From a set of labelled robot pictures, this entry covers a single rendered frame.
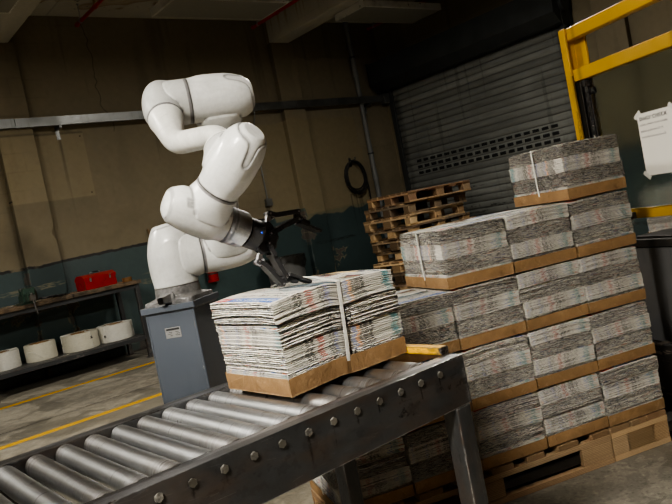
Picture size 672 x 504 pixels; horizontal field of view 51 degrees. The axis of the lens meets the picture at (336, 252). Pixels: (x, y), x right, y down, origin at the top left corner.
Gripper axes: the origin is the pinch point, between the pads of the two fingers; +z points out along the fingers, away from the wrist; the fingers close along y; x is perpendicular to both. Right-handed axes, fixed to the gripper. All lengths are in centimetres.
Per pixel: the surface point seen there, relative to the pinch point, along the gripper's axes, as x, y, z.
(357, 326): 13.0, 16.6, 8.8
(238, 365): -8.9, 30.8, -8.8
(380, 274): 13.7, 2.4, 12.6
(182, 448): 16, 51, -32
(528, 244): -20, -39, 111
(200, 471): 30, 53, -34
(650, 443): -6, 24, 187
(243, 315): 1.2, 19.9, -16.2
